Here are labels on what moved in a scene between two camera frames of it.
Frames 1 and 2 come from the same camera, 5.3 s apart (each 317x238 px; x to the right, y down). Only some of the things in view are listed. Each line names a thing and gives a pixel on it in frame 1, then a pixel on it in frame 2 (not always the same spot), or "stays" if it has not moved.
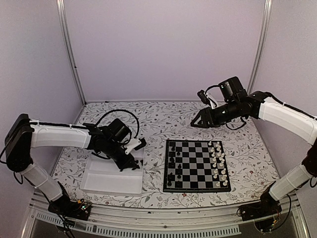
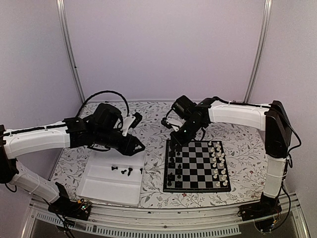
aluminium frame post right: x=265 y=25 stays
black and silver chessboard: x=195 y=166 stays
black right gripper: x=212 y=121 -> x=179 y=142
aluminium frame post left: x=60 y=7 stays
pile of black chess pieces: x=137 y=166 -> x=130 y=169
